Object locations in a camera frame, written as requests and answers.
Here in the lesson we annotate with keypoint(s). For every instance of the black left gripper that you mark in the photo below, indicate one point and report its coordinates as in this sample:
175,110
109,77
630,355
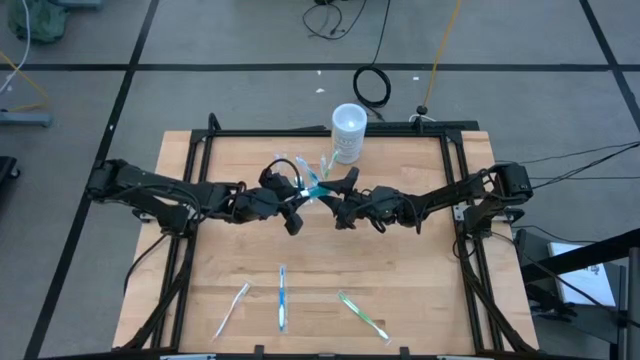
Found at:
260,205

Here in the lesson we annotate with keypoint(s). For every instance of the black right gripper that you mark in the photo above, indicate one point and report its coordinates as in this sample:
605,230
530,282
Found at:
354,175

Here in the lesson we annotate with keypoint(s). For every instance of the blue white toothbrush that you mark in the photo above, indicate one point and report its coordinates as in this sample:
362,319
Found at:
282,300

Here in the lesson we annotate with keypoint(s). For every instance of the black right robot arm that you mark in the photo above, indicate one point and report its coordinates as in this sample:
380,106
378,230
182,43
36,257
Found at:
450,192

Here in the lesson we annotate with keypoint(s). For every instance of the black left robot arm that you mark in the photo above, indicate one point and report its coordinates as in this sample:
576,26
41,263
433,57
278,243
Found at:
150,187

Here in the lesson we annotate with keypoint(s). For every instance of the clear acrylic organizer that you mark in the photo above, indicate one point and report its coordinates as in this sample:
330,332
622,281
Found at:
311,201

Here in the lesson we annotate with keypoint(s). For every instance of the white wipes canister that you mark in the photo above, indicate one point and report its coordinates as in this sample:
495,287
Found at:
348,135

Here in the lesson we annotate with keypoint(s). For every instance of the black equipment stand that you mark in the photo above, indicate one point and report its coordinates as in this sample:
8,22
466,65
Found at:
575,257

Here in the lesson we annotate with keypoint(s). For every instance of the white printed box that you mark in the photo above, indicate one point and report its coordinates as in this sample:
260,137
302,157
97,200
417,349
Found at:
590,285

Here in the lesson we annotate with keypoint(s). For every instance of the gray metal floor foot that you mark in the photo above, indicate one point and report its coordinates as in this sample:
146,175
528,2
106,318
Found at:
25,119

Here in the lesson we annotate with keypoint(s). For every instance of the black floor equipment base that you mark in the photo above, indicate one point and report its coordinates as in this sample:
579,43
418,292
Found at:
7,167

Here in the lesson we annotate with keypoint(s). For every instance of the blue floor bin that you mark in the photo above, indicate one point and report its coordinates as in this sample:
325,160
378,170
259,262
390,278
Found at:
75,4

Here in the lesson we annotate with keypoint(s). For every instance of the green cloth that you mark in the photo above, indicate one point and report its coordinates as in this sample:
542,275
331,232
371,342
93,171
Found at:
40,20

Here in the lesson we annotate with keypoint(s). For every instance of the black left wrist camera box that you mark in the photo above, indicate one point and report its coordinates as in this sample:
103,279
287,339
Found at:
272,180

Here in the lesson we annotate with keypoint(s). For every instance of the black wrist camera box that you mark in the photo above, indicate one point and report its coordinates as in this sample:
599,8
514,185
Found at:
385,202
272,180

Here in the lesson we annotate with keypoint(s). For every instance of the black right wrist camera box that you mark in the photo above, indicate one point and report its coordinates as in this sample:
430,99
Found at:
385,202

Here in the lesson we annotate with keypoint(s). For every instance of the black aluminium rig frame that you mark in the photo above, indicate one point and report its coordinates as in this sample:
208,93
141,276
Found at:
300,133

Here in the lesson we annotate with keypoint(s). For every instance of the silver metal bracket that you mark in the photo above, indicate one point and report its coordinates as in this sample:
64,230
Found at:
460,212

